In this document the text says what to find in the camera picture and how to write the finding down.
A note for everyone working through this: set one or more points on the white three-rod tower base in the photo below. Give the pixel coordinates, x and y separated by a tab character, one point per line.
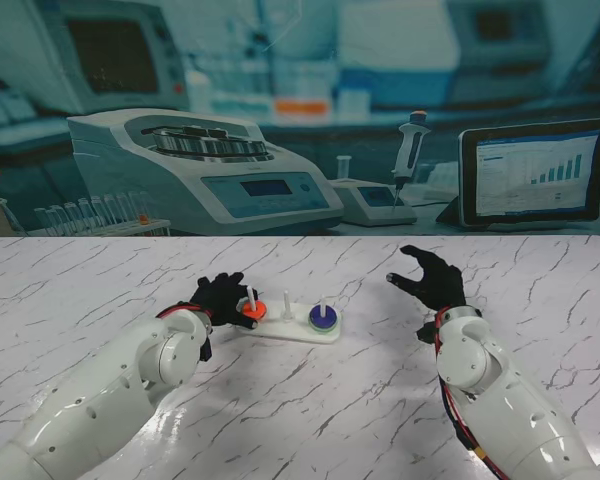
290	330

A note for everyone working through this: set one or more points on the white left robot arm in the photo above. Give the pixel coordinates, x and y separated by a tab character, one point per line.
95	400

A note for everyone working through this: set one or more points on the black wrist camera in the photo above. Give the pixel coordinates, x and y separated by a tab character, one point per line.
205	350
426	332

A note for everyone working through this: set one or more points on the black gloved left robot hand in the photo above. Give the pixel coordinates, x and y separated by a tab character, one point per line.
220	300

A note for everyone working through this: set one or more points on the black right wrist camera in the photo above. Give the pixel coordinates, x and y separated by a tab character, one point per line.
426	332

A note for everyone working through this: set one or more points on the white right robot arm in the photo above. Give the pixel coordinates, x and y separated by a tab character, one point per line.
520	420

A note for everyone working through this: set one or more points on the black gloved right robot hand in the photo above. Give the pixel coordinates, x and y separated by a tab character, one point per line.
442	286

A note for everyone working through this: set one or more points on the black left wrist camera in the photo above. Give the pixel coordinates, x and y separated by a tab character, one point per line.
205	350

